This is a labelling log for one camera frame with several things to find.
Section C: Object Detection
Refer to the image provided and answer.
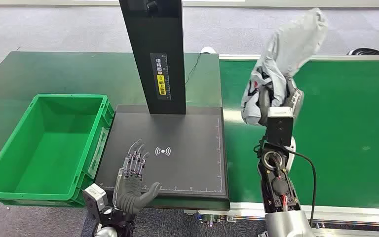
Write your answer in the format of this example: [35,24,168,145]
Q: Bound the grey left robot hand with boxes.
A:
[113,139,162,215]

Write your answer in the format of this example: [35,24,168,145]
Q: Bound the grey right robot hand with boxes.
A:
[257,78,305,127]

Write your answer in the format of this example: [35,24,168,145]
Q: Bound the grey plastic mailer package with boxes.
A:
[240,7,330,127]

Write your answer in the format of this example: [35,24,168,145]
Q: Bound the black inbound scanner machine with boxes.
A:
[94,0,231,212]

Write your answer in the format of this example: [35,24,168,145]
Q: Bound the green conveyor belt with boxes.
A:
[220,60,379,211]

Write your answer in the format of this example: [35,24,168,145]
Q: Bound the green plastic crate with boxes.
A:
[0,94,115,209]

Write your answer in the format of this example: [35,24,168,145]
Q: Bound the black yellow label sticker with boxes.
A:
[150,53,172,101]

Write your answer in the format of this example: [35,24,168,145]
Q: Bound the black round object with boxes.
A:
[346,47,379,56]

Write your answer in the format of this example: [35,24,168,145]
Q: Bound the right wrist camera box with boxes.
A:
[266,106,295,147]

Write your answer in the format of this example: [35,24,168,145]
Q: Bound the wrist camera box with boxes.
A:
[82,183,110,220]
[266,106,295,147]

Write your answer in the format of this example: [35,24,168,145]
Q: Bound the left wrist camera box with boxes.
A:
[82,183,110,220]

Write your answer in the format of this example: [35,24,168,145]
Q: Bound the thin black machine cable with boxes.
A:
[185,52,202,87]

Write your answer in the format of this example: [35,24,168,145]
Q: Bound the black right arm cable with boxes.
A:
[254,141,318,228]

